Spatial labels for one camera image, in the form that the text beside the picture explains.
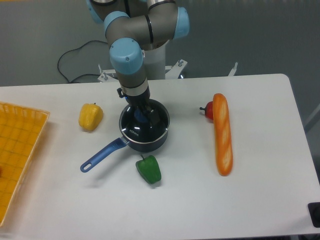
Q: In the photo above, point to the red tomato toy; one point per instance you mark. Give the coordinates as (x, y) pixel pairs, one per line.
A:
(208, 111)

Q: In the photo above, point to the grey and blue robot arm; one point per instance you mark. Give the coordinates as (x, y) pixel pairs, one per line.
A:
(130, 27)

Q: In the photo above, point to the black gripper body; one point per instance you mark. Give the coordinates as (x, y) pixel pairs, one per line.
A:
(141, 101)

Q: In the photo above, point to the orange baguette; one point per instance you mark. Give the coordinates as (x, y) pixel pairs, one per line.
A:
(222, 133)

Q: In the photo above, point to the yellow plastic basket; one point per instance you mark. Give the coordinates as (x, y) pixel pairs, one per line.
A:
(20, 130)

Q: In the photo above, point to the glass pot lid blue knob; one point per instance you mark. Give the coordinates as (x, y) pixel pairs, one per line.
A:
(138, 130)

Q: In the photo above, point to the green bell pepper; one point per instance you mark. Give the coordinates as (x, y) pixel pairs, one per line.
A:
(149, 169)

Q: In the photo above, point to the dark blue saucepan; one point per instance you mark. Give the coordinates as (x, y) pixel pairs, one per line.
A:
(117, 144)

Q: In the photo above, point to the black object at table edge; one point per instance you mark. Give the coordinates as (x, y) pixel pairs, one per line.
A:
(314, 211)

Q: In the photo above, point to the yellow bell pepper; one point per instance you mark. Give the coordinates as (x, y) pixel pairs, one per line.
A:
(90, 116)

